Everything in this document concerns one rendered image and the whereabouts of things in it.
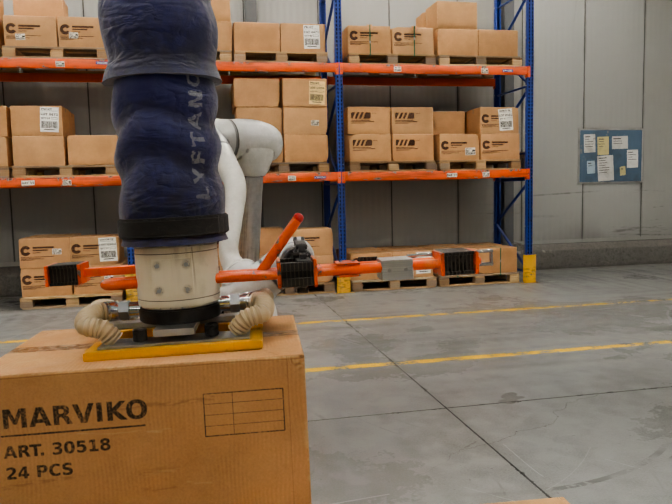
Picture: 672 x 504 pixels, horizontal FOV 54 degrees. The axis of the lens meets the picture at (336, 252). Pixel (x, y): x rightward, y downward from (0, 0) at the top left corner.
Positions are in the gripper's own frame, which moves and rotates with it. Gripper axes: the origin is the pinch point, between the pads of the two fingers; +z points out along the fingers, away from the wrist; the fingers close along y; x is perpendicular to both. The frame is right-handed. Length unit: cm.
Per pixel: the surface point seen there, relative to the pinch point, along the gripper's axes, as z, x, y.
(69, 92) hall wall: -830, 258, -162
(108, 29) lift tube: 7, 37, -49
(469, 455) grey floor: -175, -95, 120
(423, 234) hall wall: -872, -256, 55
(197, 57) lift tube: 7.5, 20.1, -43.7
